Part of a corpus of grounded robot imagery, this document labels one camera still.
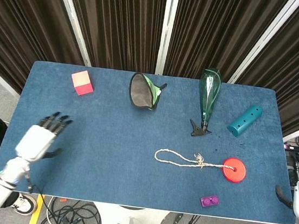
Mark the white black sneaker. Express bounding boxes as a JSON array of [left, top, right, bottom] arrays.
[[10, 192, 39, 217]]

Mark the teal perforated cylinder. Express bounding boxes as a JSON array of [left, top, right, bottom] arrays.
[[226, 101, 264, 140]]

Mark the green spray bottle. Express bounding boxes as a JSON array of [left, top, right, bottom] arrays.
[[187, 66, 224, 140]]

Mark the white frame post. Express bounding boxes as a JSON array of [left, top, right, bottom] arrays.
[[41, 0, 100, 67], [154, 0, 180, 77], [227, 0, 299, 92]]

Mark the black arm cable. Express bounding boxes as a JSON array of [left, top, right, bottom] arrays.
[[19, 171, 57, 215]]

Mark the yellow floor tape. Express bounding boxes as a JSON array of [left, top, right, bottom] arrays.
[[28, 193, 45, 224]]

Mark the red disc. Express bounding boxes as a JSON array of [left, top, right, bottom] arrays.
[[221, 156, 248, 184]]

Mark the grey green fabric pouch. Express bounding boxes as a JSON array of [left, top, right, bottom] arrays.
[[127, 71, 168, 113]]

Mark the pink cube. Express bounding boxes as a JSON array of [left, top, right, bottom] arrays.
[[69, 69, 97, 98]]

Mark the tangled black cable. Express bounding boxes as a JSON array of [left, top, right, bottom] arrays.
[[40, 196, 116, 224]]

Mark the white twisted rope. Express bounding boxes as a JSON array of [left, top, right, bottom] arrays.
[[153, 146, 239, 175]]

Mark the purple toy brick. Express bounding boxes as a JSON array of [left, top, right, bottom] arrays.
[[199, 193, 221, 210]]

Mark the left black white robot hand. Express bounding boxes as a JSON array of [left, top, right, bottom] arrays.
[[13, 106, 75, 167]]

